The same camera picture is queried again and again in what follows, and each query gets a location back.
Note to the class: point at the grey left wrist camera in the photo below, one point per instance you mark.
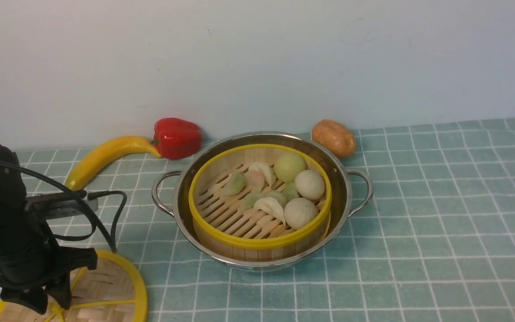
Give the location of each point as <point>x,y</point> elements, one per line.
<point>52,206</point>

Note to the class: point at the white dumpling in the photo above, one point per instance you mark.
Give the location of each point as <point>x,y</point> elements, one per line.
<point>265,169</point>
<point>272,207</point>

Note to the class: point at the red bell pepper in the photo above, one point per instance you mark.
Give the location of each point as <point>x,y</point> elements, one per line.
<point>175,138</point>

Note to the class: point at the brown potato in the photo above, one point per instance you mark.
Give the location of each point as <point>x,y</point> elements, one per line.
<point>335,137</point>

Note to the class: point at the white round bun lower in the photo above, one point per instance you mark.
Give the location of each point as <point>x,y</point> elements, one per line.
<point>299,212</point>

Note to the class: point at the white round bun upper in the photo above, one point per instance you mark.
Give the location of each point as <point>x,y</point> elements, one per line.
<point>310,184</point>

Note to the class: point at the bamboo steamer basket yellow rim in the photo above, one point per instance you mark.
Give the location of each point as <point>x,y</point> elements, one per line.
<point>251,235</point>

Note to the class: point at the yellow plastic banana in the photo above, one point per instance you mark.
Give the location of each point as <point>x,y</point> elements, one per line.
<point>103,155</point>

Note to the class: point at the green checkered tablecloth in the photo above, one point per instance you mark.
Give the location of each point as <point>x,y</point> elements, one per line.
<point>436,244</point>

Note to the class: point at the yellow-green round bun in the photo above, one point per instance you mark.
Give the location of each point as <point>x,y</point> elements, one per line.
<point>288,165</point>

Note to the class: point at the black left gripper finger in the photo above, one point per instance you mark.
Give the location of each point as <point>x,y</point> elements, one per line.
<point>59,289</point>
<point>35,299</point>

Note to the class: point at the green dumpling lower left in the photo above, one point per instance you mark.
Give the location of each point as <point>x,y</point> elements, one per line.
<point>248,202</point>

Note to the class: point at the pink dumpling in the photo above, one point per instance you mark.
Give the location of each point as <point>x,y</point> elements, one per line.
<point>255,181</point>

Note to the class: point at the white round bun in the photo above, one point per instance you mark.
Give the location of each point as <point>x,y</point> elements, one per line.
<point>310,184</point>
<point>299,212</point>

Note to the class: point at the stainless steel two-handled pot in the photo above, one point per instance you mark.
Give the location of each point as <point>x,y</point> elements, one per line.
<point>352,190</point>

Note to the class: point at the white dumpling lower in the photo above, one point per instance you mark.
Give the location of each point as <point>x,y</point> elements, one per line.
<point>272,207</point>

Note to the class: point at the woven bamboo steamer lid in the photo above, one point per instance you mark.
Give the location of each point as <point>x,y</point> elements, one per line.
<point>114,292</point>

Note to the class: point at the white dumpling upper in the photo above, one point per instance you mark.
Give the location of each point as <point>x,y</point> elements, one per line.
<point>265,169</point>

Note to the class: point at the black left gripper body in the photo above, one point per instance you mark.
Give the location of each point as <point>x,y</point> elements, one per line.
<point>30,256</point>

